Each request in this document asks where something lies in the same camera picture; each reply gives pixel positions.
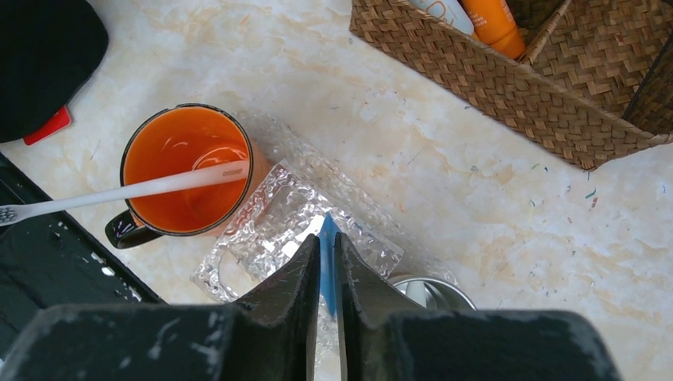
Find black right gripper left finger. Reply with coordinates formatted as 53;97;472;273
221;234;321;380

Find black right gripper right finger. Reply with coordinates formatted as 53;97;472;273
334;233;421;380

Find metal cup orange base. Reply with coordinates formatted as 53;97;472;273
389;275;477;311

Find blue toothbrush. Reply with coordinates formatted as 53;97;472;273
318;214;340;318

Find clear textured plastic tray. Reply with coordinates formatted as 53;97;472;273
190;113;459;381

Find orange translucent plastic mug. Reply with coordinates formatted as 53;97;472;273
104;103;272;250

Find white grey toothpaste tube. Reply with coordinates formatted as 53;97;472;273
409;0;476;37

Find orange toothbrush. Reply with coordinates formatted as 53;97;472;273
462;0;526;60

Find brown wicker divided basket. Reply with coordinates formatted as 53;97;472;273
350;1;672;170

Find red small object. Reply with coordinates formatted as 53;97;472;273
23;106;71;146

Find black cloth pile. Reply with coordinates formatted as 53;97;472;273
1;0;109;143

